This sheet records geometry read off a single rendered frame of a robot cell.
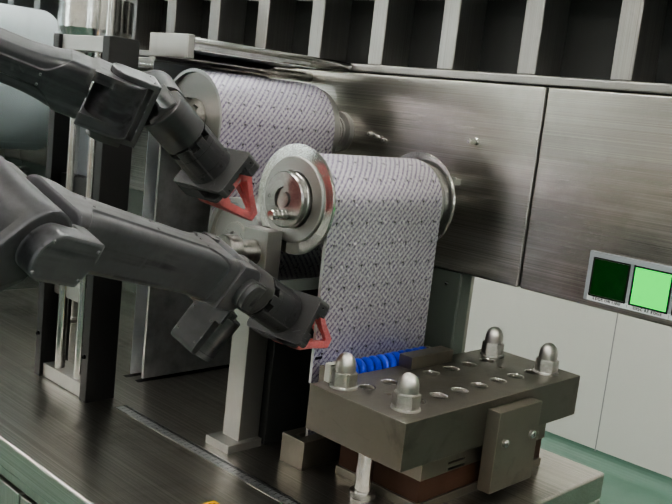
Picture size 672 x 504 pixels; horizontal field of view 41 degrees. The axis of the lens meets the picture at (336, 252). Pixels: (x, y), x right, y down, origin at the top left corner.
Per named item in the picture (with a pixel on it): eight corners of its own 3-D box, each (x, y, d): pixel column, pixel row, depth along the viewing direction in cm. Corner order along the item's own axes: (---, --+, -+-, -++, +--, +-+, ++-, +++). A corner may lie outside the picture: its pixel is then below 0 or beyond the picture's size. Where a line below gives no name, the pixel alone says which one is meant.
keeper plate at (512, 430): (476, 489, 115) (487, 408, 114) (518, 472, 123) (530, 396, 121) (492, 496, 114) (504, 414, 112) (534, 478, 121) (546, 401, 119)
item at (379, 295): (308, 382, 119) (322, 246, 116) (419, 360, 135) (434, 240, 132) (310, 383, 118) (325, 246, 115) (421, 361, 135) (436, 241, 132)
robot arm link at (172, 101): (141, 126, 101) (180, 95, 101) (128, 103, 106) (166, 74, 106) (177, 166, 106) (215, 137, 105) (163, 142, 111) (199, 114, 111)
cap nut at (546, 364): (528, 370, 130) (532, 340, 129) (541, 367, 132) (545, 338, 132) (549, 377, 127) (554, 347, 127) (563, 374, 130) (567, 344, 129)
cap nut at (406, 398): (384, 406, 107) (388, 370, 106) (403, 401, 109) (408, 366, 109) (407, 415, 104) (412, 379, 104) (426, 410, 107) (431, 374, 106)
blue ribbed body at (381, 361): (318, 385, 119) (321, 360, 118) (419, 364, 134) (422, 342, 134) (336, 392, 117) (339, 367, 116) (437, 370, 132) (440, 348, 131)
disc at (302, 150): (249, 235, 125) (268, 131, 121) (251, 235, 125) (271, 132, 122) (320, 270, 115) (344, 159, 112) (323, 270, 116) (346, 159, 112)
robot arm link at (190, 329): (256, 283, 97) (201, 236, 99) (189, 365, 96) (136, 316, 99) (287, 300, 108) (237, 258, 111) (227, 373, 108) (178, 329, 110)
